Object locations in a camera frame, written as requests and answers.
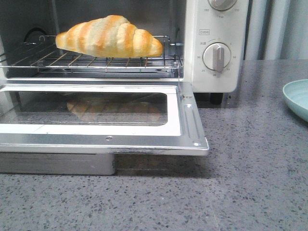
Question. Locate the lower timer knob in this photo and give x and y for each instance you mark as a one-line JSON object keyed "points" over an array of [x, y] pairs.
{"points": [[216, 56]]}

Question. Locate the upper temperature knob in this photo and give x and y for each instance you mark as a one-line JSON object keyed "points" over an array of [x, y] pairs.
{"points": [[221, 5]]}

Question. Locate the glass oven door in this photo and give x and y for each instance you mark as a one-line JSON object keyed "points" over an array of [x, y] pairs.
{"points": [[100, 118]]}

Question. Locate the white Toshiba toaster oven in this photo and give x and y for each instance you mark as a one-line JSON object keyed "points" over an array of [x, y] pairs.
{"points": [[192, 25]]}

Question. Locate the metal oven door handle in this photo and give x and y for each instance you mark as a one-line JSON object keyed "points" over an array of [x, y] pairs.
{"points": [[69, 164]]}

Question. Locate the striped croissant bread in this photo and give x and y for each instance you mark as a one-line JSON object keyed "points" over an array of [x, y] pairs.
{"points": [[112, 37]]}

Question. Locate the light green plate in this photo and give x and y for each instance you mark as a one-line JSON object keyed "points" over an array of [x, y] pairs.
{"points": [[296, 97]]}

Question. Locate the metal wire oven rack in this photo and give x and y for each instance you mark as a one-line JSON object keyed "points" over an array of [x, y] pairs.
{"points": [[45, 56]]}

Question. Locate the grey curtain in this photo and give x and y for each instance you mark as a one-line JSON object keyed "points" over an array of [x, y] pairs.
{"points": [[277, 29]]}

